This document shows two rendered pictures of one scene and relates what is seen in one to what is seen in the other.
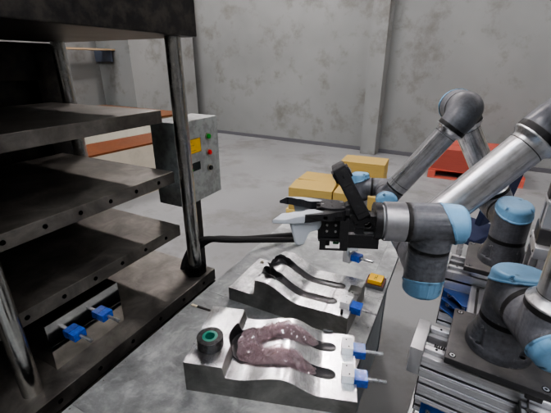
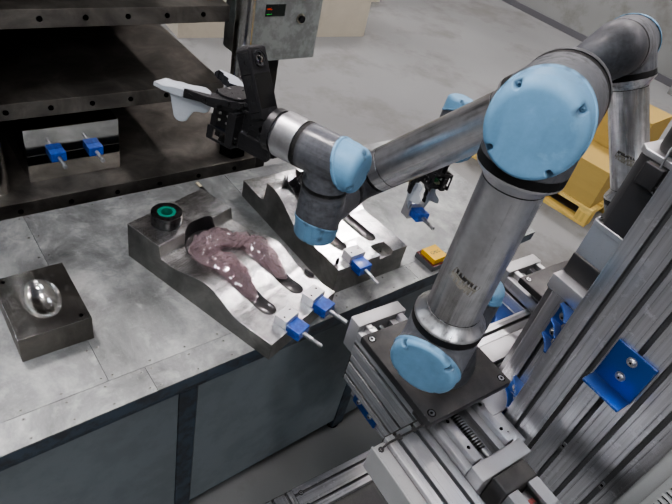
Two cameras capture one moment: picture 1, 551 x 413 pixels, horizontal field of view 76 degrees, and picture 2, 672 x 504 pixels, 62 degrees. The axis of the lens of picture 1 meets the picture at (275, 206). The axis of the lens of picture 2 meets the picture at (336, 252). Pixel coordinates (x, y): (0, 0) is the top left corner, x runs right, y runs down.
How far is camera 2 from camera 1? 0.58 m
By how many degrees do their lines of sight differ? 22
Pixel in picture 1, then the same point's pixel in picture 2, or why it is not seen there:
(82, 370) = (51, 194)
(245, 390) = (176, 281)
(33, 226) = (25, 13)
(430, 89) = not seen: outside the picture
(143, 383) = (95, 230)
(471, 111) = (607, 54)
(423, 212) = (310, 137)
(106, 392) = (57, 222)
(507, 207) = not seen: hidden behind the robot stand
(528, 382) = (421, 398)
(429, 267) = (306, 204)
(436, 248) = (313, 184)
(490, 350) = not seen: hidden behind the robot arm
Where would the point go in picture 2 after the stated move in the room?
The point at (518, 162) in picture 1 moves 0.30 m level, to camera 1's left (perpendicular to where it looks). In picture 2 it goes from (474, 128) to (295, 58)
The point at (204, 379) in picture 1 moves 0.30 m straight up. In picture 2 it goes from (143, 252) to (142, 152)
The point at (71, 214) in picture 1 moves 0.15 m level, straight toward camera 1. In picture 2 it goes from (73, 15) to (59, 36)
